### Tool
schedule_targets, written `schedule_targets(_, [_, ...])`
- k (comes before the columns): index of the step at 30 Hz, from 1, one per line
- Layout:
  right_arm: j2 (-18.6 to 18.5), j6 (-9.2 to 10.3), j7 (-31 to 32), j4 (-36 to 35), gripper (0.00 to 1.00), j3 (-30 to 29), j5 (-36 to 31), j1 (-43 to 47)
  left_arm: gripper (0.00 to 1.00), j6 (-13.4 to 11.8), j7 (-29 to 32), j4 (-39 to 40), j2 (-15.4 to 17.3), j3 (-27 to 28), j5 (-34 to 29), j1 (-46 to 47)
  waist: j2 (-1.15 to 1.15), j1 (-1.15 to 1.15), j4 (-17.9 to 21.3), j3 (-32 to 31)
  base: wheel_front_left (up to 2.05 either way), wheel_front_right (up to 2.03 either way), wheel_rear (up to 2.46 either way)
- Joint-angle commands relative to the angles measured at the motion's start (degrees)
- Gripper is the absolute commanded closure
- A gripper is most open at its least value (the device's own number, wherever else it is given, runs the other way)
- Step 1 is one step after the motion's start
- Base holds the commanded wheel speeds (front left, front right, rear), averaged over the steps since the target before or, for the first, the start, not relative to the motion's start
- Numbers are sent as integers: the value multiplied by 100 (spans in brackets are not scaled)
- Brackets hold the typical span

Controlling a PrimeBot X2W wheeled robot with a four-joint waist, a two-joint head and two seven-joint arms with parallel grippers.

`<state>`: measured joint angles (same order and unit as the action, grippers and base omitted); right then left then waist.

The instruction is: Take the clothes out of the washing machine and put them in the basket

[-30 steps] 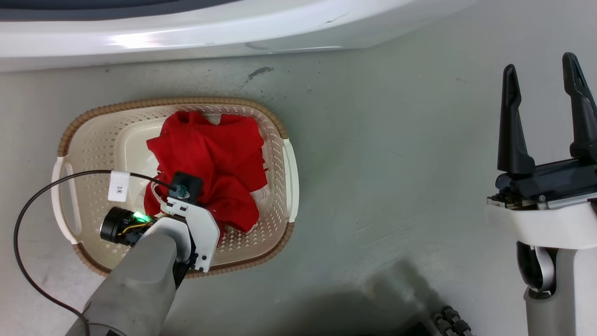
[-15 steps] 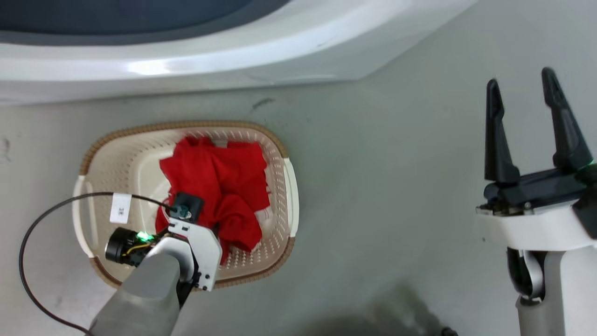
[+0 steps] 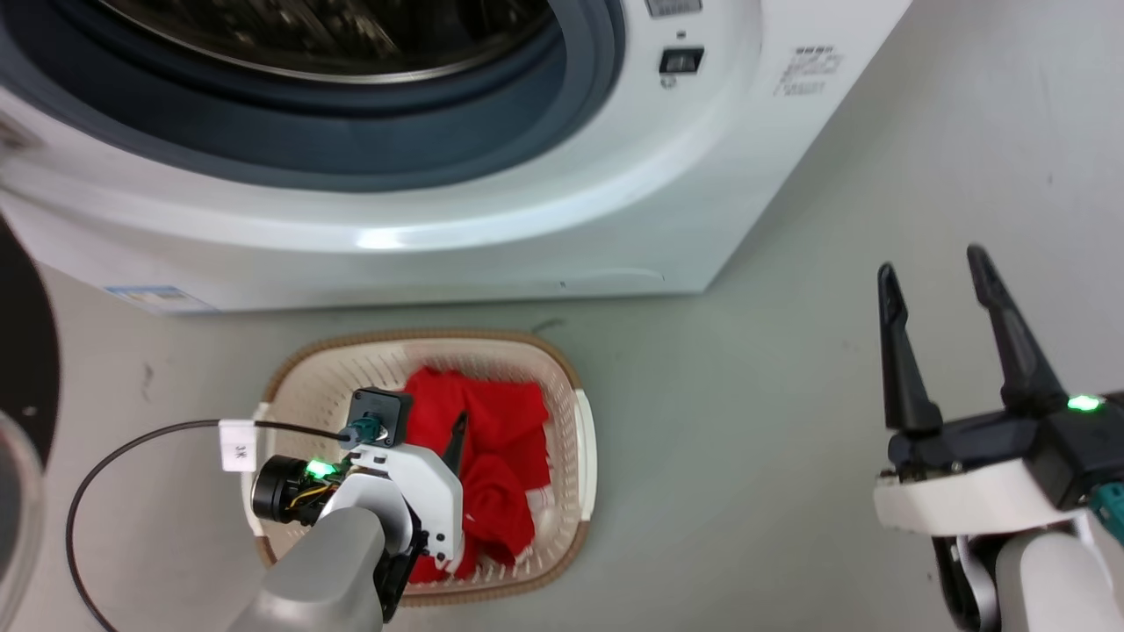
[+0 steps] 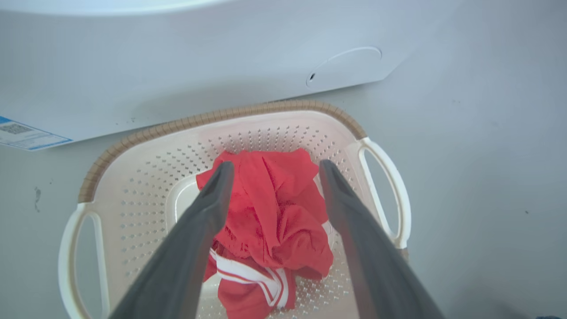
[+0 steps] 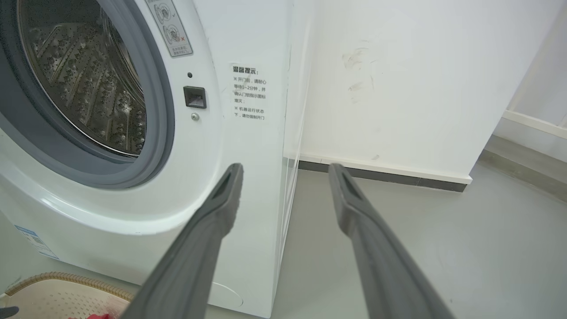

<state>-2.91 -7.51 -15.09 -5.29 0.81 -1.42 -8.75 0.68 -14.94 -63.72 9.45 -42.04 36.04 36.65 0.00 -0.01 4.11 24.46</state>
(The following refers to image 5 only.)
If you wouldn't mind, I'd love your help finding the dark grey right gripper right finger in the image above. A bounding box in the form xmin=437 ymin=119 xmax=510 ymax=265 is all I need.
xmin=328 ymin=163 xmax=457 ymax=319

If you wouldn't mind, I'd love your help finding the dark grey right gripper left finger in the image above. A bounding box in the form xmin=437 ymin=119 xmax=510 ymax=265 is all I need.
xmin=120 ymin=163 xmax=244 ymax=319

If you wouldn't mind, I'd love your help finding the red and white striped garment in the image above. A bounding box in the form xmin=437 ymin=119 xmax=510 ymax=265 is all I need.
xmin=69 ymin=311 xmax=119 ymax=319

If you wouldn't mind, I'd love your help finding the cream perforated laundry basket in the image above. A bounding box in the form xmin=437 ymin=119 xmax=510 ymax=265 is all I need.
xmin=0 ymin=272 xmax=136 ymax=319

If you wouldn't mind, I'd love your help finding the stainless steel washing machine drum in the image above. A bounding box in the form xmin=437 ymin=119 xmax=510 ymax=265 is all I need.
xmin=17 ymin=0 xmax=147 ymax=158

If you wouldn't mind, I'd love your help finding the round white filter cover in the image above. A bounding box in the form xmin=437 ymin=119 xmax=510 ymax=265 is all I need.
xmin=207 ymin=281 xmax=244 ymax=309

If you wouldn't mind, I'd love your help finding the blue white energy label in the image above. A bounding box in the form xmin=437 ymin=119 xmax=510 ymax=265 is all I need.
xmin=15 ymin=225 xmax=59 ymax=261

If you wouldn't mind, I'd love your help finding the white front-load washing machine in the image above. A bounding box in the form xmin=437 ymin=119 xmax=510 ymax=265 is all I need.
xmin=0 ymin=0 xmax=315 ymax=319

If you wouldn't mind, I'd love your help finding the grey rubber door gasket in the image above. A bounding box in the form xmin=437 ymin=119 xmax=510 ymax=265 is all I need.
xmin=0 ymin=0 xmax=175 ymax=190

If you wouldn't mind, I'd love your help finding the black door latch socket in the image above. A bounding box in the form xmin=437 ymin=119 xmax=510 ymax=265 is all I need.
xmin=183 ymin=86 xmax=207 ymax=109

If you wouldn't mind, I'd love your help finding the white text notice sticker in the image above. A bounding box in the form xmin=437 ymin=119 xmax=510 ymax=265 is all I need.
xmin=230 ymin=63 xmax=269 ymax=122

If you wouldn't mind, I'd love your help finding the grey warning sticker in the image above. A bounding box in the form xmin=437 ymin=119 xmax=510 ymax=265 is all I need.
xmin=145 ymin=0 xmax=194 ymax=58

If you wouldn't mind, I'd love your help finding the white and dark wall baseboard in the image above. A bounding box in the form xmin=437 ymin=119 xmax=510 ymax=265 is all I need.
xmin=298 ymin=153 xmax=473 ymax=193
xmin=478 ymin=110 xmax=567 ymax=203

